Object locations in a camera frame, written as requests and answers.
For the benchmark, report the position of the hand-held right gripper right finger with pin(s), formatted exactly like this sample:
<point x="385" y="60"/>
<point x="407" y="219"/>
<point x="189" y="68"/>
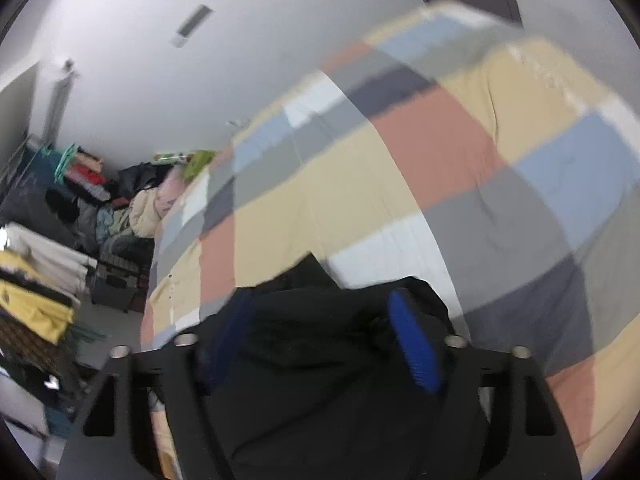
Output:
<point x="416" y="352"/>

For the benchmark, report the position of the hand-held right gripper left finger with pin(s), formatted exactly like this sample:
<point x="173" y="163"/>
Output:
<point x="227" y="342"/>

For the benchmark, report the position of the black puffer jacket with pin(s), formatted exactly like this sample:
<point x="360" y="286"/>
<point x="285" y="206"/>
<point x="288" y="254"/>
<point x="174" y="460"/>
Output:
<point x="310" y="355"/>

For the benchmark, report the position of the cream fleece coat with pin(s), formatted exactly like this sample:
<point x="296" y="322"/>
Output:
<point x="146" y="212"/>

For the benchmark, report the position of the pink pillow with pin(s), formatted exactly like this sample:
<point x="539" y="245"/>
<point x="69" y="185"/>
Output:
<point x="171" y="187"/>

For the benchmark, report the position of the patchwork checked blanket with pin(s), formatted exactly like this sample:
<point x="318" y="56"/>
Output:
<point x="400" y="170"/>

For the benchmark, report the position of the dark jacket pile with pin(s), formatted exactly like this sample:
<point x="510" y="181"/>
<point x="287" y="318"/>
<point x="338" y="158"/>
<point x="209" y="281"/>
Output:
<point x="142" y="177"/>

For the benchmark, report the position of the yellow hoodie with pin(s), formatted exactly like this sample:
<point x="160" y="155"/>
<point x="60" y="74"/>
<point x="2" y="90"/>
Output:
<point x="35" y="305"/>

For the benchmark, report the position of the white hoodie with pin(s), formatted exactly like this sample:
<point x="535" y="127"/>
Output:
<point x="50" y="255"/>

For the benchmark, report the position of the teal clip hanger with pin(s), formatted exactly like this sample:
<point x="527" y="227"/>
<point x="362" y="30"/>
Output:
<point x="67" y="160"/>

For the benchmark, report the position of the white air conditioner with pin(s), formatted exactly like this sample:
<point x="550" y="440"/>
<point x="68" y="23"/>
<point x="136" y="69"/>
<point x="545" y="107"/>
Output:
<point x="61" y="110"/>

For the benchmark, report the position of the grey and white wall panel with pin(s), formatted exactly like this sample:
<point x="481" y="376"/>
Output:
<point x="192" y="25"/>

